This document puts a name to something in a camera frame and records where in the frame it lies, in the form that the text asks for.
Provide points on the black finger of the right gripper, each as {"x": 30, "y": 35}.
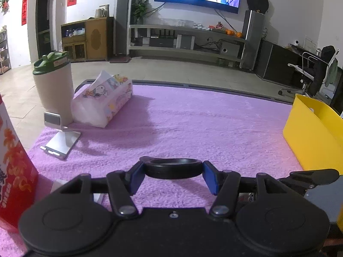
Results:
{"x": 301, "y": 181}

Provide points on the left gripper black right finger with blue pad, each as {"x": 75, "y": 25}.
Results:
{"x": 224, "y": 185}

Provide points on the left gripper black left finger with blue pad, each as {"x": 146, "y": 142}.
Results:
{"x": 122, "y": 185}

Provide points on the black magnifying glass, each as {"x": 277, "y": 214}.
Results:
{"x": 171, "y": 168}

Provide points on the yellow plastic storage bin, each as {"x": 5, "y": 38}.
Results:
{"x": 313, "y": 131}

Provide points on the purple fluffy table mat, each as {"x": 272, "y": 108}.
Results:
{"x": 233, "y": 132}

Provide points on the silver phone stand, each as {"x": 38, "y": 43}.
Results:
{"x": 63, "y": 141}

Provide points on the cartoon print tissue pack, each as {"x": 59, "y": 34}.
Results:
{"x": 97, "y": 103}

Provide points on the red gift box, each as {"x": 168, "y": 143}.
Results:
{"x": 19, "y": 177}

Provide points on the black office chair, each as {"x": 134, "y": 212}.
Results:
{"x": 314, "y": 71}

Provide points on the black low cabinet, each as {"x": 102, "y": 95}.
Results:
{"x": 272, "y": 65}

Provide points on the beige cup green lid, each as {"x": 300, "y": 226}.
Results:
{"x": 52, "y": 75}

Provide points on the grey TV console shelf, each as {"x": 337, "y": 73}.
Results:
{"x": 204, "y": 44}

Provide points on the wooden cabinet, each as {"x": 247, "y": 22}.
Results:
{"x": 88, "y": 40}

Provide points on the tall grey floor speaker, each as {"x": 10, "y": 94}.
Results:
{"x": 254, "y": 23}

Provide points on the left tall grey speaker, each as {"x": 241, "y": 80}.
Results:
{"x": 123, "y": 20}

